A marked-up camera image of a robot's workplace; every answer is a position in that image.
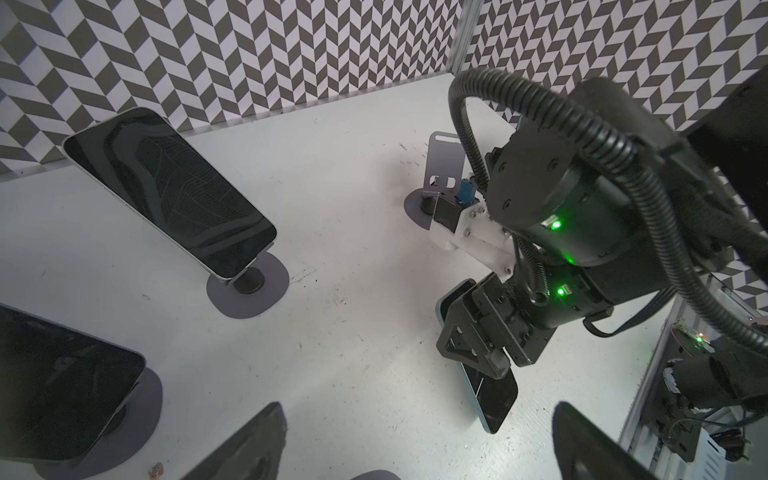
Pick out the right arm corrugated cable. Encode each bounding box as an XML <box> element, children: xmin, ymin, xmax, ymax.
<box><xmin>448</xmin><ymin>65</ymin><xmax>768</xmax><ymax>355</ymax></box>

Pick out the back left round stand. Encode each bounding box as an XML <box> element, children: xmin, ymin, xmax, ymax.
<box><xmin>34</xmin><ymin>368</ymin><xmax>163</xmax><ymax>479</ymax></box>

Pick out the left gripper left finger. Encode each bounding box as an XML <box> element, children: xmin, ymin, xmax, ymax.
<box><xmin>183</xmin><ymin>402</ymin><xmax>287</xmax><ymax>480</ymax></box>

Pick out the back right round stand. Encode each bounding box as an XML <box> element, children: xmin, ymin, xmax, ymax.
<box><xmin>403</xmin><ymin>131</ymin><xmax>465</xmax><ymax>230</ymax></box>

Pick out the back middle round stand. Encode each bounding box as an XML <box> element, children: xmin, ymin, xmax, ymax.
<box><xmin>206</xmin><ymin>253</ymin><xmax>290</xmax><ymax>319</ymax></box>

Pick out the front centre round stand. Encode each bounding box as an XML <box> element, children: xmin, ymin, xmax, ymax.
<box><xmin>352</xmin><ymin>470</ymin><xmax>400</xmax><ymax>480</ymax></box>

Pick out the black phone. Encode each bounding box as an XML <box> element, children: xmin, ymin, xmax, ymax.
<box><xmin>435</xmin><ymin>279</ymin><xmax>519</xmax><ymax>435</ymax></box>
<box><xmin>1</xmin><ymin>306</ymin><xmax>146</xmax><ymax>462</ymax></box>
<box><xmin>63</xmin><ymin>107</ymin><xmax>277</xmax><ymax>280</ymax></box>

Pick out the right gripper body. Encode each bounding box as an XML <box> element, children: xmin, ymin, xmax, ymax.
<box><xmin>436</xmin><ymin>274</ymin><xmax>554</xmax><ymax>380</ymax></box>

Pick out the round stand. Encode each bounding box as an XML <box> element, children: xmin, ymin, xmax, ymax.
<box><xmin>34</xmin><ymin>368</ymin><xmax>163</xmax><ymax>479</ymax></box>
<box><xmin>403</xmin><ymin>131</ymin><xmax>465</xmax><ymax>230</ymax></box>
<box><xmin>352</xmin><ymin>470</ymin><xmax>400</xmax><ymax>480</ymax></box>
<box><xmin>206</xmin><ymin>253</ymin><xmax>290</xmax><ymax>319</ymax></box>

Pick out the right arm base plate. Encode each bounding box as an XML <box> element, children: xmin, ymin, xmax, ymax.
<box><xmin>643</xmin><ymin>354</ymin><xmax>725</xmax><ymax>463</ymax></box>

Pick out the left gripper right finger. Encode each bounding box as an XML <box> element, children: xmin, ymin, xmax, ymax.
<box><xmin>552</xmin><ymin>402</ymin><xmax>655</xmax><ymax>480</ymax></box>

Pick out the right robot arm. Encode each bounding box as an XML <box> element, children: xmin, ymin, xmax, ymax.
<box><xmin>430</xmin><ymin>68</ymin><xmax>767</xmax><ymax>433</ymax></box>

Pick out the aluminium front rail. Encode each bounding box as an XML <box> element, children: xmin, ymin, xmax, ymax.
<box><xmin>617</xmin><ymin>293</ymin><xmax>768</xmax><ymax>480</ymax></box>

